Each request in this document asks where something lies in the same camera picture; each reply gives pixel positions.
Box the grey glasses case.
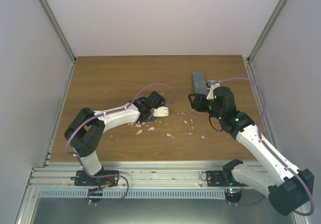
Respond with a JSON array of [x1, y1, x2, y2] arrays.
[[147, 91, 165, 122]]

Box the teal glasses case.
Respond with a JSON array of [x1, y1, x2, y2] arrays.
[[192, 71, 207, 95]]

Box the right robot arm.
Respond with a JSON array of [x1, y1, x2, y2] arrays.
[[188, 85, 314, 215]]

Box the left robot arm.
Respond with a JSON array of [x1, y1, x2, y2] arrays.
[[64, 91, 168, 186]]

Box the white paper scraps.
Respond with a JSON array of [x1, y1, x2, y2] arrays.
[[107, 111, 207, 140]]

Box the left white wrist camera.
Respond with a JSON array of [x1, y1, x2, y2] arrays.
[[152, 106, 169, 117]]

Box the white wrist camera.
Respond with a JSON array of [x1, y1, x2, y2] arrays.
[[152, 106, 169, 117], [206, 80, 220, 100]]

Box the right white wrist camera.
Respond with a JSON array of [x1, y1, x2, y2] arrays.
[[206, 80, 220, 100]]

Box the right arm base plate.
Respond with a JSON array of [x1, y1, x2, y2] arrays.
[[199, 171, 247, 188]]

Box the slotted cable duct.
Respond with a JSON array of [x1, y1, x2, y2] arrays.
[[38, 188, 225, 200]]

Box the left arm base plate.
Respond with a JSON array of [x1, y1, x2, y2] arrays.
[[70, 170, 119, 188]]

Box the aluminium frame rail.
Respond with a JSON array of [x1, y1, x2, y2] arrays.
[[27, 160, 228, 189]]

